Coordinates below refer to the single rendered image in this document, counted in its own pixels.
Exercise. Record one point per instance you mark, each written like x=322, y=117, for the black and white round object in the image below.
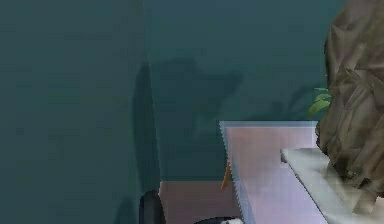
x=220, y=221

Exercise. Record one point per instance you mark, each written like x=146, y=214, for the green house plant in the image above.
x=319, y=101

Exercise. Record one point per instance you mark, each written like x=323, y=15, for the pale grey sculpture base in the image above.
x=320, y=180

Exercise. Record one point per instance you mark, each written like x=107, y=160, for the brown rock sculpture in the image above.
x=356, y=100

